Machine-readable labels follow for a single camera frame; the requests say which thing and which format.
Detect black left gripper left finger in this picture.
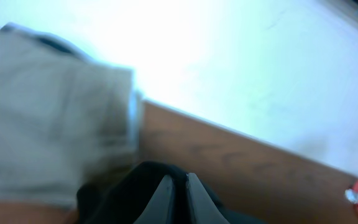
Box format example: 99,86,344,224
134,175,175,224

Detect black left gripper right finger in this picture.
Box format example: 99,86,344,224
186,173,229,224

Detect black t-shirt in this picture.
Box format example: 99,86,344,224
76,161,260,224

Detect folded khaki trousers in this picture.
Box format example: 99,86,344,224
0,27,141,209

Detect folded grey garment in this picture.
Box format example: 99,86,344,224
0,22,91,60

